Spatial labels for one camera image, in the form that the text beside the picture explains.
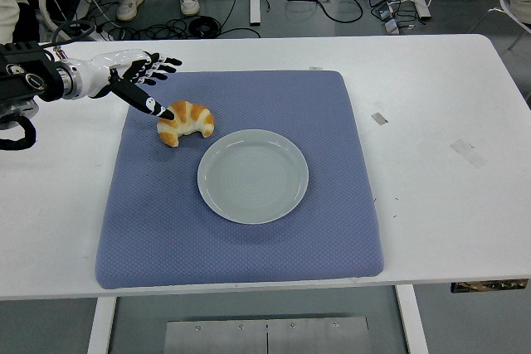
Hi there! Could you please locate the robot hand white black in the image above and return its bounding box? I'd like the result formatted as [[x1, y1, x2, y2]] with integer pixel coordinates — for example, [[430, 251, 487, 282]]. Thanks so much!
[[74, 50, 183, 121]]

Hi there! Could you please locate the blue quilted mat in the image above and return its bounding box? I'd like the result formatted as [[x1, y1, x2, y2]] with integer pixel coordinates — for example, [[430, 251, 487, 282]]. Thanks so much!
[[94, 70, 384, 291]]

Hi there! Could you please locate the croissant bread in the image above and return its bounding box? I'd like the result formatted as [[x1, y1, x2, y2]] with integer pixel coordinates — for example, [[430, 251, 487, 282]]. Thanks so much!
[[156, 99, 216, 148]]

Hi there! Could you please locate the person in white garment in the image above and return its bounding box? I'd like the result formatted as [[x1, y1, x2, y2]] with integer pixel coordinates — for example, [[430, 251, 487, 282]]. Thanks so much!
[[0, 0, 21, 45]]

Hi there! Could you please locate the coiled black cable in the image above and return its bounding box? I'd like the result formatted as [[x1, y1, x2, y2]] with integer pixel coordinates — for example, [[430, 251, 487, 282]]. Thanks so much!
[[188, 16, 222, 38]]

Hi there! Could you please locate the white table leg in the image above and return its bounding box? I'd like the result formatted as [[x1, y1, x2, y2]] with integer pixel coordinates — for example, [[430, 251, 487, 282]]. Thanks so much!
[[86, 296, 118, 354], [394, 284, 431, 354]]

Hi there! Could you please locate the grey round plate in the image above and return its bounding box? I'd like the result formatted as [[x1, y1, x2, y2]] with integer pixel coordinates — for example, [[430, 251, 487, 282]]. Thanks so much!
[[197, 129, 310, 225]]

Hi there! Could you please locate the long grey tape piece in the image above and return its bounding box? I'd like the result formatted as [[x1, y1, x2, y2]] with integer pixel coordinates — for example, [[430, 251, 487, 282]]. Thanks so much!
[[449, 138, 487, 169]]

